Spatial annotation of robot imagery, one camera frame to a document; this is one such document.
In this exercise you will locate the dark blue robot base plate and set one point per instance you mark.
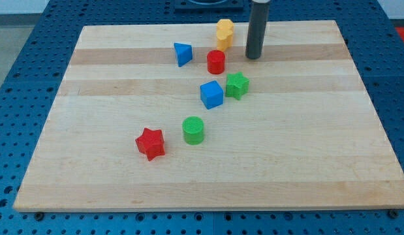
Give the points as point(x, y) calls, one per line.
point(188, 5)

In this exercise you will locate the red cylinder block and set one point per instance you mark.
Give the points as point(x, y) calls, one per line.
point(216, 62)

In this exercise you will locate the wooden board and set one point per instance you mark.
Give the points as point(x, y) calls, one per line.
point(306, 135)

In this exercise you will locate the red star block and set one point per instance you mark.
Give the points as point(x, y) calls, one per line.
point(151, 143)

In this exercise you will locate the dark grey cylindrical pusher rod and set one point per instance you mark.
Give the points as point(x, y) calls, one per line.
point(256, 29)

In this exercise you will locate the blue cube block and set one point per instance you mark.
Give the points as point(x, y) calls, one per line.
point(211, 94)

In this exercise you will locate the green cylinder block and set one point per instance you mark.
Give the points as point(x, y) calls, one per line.
point(193, 130)

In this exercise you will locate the yellow heart block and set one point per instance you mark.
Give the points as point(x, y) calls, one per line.
point(224, 34)

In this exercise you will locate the blue triangle block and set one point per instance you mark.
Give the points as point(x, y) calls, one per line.
point(184, 53)

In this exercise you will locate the green star block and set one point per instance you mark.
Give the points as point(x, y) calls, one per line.
point(236, 85)

